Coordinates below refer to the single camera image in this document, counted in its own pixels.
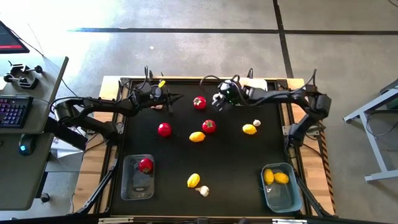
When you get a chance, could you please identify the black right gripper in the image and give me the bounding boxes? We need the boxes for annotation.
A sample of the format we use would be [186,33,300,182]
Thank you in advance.
[214,80,250,112]

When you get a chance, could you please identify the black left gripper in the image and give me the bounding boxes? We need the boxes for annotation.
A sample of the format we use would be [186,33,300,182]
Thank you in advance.
[132,83,184,115]

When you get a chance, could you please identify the red toy tomato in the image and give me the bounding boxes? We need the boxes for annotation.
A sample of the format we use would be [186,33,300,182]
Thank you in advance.
[201,119,217,134]
[157,122,173,138]
[192,95,207,111]
[138,157,154,175]

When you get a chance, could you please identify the yellow toy lemon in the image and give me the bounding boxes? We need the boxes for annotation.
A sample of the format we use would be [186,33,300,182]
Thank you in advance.
[242,123,258,136]
[188,131,206,143]
[263,168,275,185]
[273,172,290,185]
[187,173,201,189]

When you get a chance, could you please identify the clear grey plastic bin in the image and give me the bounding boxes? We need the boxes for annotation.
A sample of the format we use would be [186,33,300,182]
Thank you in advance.
[119,154,156,202]

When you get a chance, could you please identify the white plastic bin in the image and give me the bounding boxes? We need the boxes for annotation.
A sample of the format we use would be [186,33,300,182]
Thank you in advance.
[238,77,269,91]

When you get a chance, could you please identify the black table mat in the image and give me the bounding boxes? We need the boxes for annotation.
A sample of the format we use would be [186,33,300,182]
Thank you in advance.
[110,81,301,216]

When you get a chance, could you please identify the black desk foot bar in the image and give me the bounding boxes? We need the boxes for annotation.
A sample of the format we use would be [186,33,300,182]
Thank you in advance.
[45,116,88,152]

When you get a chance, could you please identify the white paper sheets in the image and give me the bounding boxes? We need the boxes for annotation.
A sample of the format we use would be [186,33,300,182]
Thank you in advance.
[49,115,93,159]

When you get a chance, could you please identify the blue plastic bin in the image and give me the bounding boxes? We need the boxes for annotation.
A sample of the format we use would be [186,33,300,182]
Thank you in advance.
[260,162,303,214]

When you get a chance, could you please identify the yellow black hazard tape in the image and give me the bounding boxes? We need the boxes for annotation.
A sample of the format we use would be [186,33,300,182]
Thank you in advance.
[312,84,337,216]

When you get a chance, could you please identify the black desk clamp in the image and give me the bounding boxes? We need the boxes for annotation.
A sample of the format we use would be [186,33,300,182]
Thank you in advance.
[7,60,44,77]
[2,73,40,90]

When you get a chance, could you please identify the black computer mouse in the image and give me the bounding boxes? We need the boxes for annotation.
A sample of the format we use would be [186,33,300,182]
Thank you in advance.
[17,133,35,157]

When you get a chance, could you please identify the black computer keyboard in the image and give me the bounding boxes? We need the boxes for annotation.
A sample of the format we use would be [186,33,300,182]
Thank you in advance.
[0,95,34,129]

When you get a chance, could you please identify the grey metal stand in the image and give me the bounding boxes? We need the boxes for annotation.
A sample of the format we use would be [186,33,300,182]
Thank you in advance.
[343,79,398,184]

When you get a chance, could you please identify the grey office desk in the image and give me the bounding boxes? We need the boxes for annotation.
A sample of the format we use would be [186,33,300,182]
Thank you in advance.
[0,55,70,212]

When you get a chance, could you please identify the black computer monitor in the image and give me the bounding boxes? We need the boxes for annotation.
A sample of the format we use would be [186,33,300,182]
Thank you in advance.
[0,20,30,55]

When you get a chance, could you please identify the black aluminium table frame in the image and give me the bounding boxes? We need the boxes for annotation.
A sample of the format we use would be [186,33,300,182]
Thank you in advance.
[93,76,312,218]

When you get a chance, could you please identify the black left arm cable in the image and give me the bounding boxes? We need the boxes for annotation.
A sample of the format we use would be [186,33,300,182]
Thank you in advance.
[49,64,165,116]

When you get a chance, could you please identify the black frame strut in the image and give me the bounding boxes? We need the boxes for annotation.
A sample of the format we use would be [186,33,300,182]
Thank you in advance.
[295,175,333,217]
[74,157,121,216]

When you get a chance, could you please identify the black frame beam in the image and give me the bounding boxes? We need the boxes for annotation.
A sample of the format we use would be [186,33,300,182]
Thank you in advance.
[0,213,398,224]

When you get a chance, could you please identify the black floor cable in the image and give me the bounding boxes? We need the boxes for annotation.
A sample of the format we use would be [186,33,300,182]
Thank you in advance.
[365,108,398,138]

